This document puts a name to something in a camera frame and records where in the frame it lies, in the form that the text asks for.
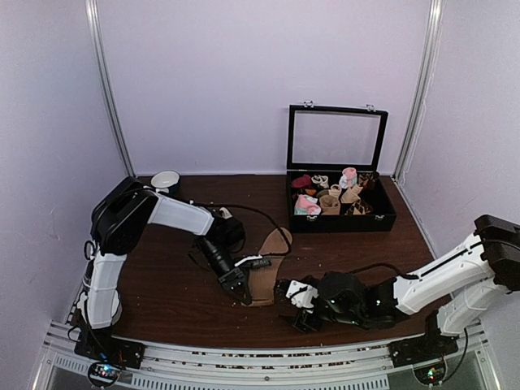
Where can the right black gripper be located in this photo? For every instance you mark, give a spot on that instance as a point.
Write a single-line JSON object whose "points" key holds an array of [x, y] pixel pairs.
{"points": [[302, 322]]}

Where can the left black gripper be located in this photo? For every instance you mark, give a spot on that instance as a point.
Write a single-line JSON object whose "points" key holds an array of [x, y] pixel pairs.
{"points": [[236, 277]]}

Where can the tan brown ribbed sock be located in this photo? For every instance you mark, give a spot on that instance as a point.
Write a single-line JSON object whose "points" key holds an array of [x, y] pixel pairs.
{"points": [[262, 280]]}

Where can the cream and brown sock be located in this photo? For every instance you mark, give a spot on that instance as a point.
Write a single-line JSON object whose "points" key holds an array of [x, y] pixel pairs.
{"points": [[225, 213]]}

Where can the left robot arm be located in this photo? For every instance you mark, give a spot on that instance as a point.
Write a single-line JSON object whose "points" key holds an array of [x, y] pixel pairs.
{"points": [[118, 223]]}

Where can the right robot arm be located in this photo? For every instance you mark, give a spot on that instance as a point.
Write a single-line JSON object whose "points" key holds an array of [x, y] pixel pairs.
{"points": [[481, 270]]}

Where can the pink mint rolled sock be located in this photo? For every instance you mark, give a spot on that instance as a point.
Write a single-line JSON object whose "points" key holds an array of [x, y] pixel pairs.
{"points": [[307, 205]]}

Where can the tan rolled sock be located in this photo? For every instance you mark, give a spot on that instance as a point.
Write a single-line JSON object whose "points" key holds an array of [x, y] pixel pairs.
{"points": [[329, 201]]}

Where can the dark red rolled sock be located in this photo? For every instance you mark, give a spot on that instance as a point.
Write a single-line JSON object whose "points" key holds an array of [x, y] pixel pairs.
{"points": [[302, 182]]}

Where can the brown diamond rolled sock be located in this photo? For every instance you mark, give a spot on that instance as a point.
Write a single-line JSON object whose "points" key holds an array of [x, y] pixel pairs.
{"points": [[359, 207]]}

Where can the black storage box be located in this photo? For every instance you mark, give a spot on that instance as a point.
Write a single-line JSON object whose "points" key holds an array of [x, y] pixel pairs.
{"points": [[381, 220]]}

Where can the cream brown rolled sock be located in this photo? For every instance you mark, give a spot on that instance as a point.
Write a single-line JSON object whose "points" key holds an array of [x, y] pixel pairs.
{"points": [[320, 181]]}

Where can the beige rolled sock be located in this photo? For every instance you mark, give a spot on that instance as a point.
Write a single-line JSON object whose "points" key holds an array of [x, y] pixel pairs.
{"points": [[351, 194]]}

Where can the dark bowl white inside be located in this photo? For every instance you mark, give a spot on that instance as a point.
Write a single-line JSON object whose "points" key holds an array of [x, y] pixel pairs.
{"points": [[166, 183]]}

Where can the right round circuit board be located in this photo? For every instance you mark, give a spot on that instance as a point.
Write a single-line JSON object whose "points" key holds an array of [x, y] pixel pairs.
{"points": [[430, 374]]}

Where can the round circuit board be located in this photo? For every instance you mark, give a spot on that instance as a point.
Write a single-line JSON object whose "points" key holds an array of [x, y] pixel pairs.
{"points": [[430, 374], [103, 374]]}

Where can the pink white rolled sock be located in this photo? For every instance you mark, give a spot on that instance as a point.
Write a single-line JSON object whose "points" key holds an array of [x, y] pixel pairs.
{"points": [[349, 178]]}

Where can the brown argyle rolled sock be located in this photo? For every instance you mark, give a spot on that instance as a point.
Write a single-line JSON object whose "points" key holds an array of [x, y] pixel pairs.
{"points": [[367, 180]]}

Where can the left round circuit board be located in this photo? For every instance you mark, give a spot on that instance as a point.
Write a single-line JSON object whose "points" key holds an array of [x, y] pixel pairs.
{"points": [[103, 374]]}

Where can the black glass box lid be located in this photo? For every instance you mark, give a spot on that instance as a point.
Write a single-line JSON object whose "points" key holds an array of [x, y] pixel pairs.
{"points": [[330, 138]]}

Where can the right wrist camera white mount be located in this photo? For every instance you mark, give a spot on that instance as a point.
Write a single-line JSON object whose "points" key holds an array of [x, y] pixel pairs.
{"points": [[301, 295]]}

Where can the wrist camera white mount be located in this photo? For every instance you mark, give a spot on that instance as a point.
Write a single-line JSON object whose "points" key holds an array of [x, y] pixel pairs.
{"points": [[253, 262], [301, 295]]}

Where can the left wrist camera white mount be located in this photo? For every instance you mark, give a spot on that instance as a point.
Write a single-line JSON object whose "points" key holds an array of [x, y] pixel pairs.
{"points": [[253, 262]]}

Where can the front aluminium rail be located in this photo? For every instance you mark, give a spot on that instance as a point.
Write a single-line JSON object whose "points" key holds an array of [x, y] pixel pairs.
{"points": [[366, 365]]}

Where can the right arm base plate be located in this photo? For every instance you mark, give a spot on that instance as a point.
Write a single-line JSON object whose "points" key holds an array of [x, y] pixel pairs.
{"points": [[420, 349]]}

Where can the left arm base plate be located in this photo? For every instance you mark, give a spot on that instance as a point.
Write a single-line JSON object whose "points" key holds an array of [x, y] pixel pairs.
{"points": [[124, 353]]}

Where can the left aluminium frame post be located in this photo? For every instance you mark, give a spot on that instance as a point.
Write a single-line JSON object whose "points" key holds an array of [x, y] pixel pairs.
{"points": [[95, 29]]}

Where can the aluminium frame post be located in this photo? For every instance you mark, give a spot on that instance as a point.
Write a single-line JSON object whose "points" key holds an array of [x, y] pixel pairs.
{"points": [[425, 76], [95, 29]]}

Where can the right aluminium frame post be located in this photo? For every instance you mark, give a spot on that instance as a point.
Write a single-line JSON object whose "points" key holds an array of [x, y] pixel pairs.
{"points": [[425, 76]]}

